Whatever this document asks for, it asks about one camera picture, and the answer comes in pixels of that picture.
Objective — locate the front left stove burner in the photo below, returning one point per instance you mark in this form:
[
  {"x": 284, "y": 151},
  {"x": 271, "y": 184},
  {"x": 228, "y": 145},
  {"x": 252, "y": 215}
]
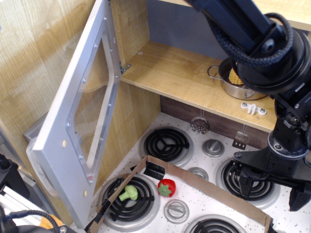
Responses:
[{"x": 133, "y": 215}]

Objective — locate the back left stove burner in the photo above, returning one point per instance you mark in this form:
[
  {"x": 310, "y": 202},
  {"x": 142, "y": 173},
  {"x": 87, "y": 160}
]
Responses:
[{"x": 169, "y": 144}]

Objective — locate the toy spatula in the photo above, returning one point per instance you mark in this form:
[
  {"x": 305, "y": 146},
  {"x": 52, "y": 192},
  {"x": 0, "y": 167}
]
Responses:
[{"x": 241, "y": 139}]

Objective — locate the red toy strawberry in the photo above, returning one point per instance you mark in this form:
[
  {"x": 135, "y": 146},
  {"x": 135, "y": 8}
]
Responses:
[{"x": 166, "y": 188}]

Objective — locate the steel pot with handles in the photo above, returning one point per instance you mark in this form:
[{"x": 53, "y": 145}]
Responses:
[{"x": 221, "y": 72}]

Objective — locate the white plastic door latch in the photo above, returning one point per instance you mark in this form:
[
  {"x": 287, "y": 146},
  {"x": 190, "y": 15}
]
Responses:
[{"x": 252, "y": 109}]

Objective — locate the grey stove knob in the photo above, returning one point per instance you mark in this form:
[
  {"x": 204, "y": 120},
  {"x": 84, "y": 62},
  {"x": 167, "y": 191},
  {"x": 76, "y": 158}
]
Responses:
[
  {"x": 176, "y": 211},
  {"x": 199, "y": 172},
  {"x": 213, "y": 148}
]

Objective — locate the brown cardboard barrier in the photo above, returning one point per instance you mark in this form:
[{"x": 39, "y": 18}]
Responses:
[{"x": 157, "y": 168}]

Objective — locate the orange object at bottom left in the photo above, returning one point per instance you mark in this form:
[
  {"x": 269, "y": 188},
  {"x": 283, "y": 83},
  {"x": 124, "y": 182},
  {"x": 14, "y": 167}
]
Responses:
[{"x": 46, "y": 224}]

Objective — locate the toy slotted spoon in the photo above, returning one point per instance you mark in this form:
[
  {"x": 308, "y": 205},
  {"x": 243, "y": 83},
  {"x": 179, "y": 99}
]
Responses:
[{"x": 200, "y": 124}]

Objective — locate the grey wall-mounted holder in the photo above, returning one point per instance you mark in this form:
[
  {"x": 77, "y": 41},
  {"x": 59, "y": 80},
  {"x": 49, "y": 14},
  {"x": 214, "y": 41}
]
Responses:
[{"x": 34, "y": 130}]

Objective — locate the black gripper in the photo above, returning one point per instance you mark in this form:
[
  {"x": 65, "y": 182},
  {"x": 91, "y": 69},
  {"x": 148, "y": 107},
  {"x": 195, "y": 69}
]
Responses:
[{"x": 267, "y": 164}]

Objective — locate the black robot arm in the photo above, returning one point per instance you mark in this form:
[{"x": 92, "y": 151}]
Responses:
[{"x": 271, "y": 58}]

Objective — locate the green toy broccoli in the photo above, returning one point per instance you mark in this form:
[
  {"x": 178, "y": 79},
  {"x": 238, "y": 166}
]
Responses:
[{"x": 130, "y": 192}]

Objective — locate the middle grey stove knob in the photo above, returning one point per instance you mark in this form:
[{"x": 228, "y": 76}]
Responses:
[{"x": 199, "y": 172}]

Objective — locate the front right stove burner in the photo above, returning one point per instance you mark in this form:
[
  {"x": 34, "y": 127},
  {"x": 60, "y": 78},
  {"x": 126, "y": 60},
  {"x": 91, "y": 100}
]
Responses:
[{"x": 214, "y": 224}]

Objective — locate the front grey stove knob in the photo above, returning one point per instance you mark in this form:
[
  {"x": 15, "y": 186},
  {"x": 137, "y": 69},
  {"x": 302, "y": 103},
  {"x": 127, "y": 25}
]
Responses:
[{"x": 176, "y": 211}]

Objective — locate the yellow toy corn cob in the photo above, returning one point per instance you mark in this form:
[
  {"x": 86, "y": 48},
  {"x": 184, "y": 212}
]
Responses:
[{"x": 234, "y": 78}]

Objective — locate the wooden toy kitchen cabinet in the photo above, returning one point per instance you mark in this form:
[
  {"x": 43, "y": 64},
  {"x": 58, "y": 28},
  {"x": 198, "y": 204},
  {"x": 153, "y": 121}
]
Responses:
[{"x": 41, "y": 61}]

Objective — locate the back grey stove knob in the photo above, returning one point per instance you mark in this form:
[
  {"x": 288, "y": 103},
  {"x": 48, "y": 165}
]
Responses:
[{"x": 213, "y": 148}]

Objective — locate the black equipment at left edge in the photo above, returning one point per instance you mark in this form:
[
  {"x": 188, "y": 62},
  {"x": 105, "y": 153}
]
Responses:
[{"x": 10, "y": 177}]

